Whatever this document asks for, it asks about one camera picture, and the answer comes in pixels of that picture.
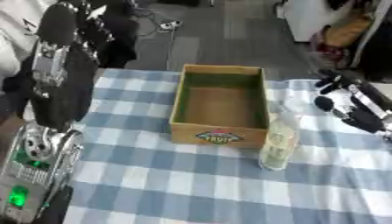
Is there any tan cardboard box green inside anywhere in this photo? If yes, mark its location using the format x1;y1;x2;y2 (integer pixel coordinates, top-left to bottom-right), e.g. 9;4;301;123
168;64;271;149

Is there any black bag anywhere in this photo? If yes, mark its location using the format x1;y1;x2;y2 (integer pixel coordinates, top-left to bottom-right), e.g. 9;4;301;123
96;0;141;69

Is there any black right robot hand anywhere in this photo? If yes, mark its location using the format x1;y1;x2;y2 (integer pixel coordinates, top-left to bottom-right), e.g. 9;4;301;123
312;68;392;136

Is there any white cabinet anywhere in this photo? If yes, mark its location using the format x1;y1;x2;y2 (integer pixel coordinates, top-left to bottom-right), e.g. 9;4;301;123
276;0;380;44

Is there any brown bag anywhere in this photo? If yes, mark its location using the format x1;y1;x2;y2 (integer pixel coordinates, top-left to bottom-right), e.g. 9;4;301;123
309;11;377;68

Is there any clear plastic bottle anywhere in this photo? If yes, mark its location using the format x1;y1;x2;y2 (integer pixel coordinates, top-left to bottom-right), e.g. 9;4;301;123
257;111;302;172

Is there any white power strip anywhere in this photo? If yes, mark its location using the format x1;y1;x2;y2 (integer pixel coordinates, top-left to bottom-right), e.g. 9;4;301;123
157;19;186;32

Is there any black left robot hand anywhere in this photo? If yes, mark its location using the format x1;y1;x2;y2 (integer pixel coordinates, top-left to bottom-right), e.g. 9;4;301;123
1;1;116;133

